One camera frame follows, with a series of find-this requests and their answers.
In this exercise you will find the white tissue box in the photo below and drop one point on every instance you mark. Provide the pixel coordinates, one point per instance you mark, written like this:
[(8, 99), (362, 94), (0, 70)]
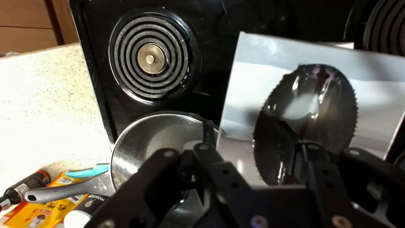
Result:
[(261, 67), (340, 45)]

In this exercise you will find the black electric stove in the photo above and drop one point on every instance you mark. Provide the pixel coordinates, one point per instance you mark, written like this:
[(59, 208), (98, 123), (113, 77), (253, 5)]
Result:
[(236, 20)]

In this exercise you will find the yellow printed packets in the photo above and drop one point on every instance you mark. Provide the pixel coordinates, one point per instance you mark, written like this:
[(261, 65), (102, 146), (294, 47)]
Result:
[(38, 213)]

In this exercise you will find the dark brown tube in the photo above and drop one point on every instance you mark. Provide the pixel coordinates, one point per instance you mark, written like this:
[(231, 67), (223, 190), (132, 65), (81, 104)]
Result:
[(26, 185)]

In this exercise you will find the black bottle with white cap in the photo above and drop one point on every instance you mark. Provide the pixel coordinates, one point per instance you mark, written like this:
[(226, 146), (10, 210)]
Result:
[(84, 210)]

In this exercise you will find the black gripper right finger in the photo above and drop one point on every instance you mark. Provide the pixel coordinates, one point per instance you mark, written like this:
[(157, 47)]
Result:
[(371, 185)]

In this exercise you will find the coil burner with brass centre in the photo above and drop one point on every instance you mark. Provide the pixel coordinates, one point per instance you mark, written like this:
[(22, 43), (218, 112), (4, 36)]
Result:
[(386, 26), (124, 58)]

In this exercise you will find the teal plastic item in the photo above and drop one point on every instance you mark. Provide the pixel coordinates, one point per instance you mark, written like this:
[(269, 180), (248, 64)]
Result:
[(89, 171)]

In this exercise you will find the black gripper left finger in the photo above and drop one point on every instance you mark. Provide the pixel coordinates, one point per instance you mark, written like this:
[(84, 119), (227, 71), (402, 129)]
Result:
[(143, 190)]

